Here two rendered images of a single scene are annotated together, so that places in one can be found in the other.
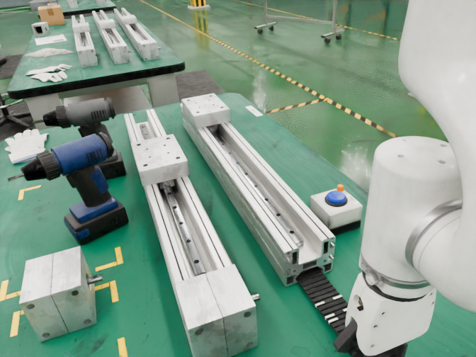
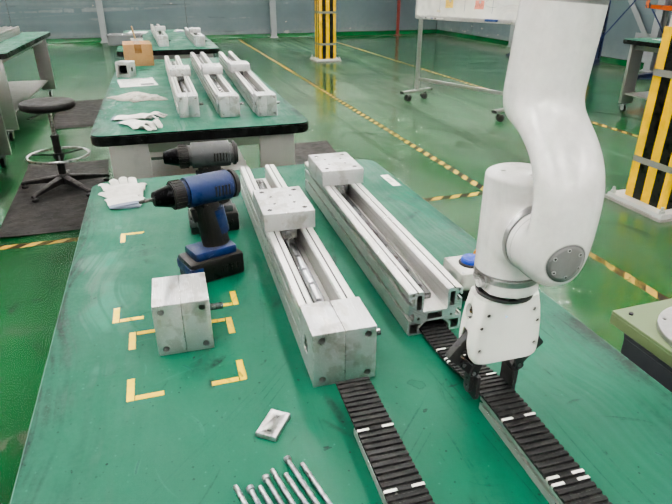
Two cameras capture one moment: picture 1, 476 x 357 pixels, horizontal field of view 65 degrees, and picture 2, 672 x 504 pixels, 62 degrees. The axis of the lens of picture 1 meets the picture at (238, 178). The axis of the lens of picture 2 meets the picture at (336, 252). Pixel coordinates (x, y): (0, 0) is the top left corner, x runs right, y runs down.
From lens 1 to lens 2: 35 cm
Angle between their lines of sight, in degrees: 6
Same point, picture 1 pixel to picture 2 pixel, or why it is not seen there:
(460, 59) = (535, 94)
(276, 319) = (395, 359)
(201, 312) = (325, 326)
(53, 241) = not seen: hidden behind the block
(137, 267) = (253, 308)
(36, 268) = (163, 284)
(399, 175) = (499, 182)
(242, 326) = (362, 346)
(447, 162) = not seen: hidden behind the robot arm
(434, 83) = (520, 110)
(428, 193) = (520, 196)
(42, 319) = (167, 329)
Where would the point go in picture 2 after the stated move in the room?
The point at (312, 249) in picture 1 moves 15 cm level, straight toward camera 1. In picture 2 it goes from (439, 302) to (427, 350)
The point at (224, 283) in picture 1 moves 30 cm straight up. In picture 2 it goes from (348, 309) to (350, 117)
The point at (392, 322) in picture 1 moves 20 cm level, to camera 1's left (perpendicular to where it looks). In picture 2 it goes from (497, 328) to (344, 325)
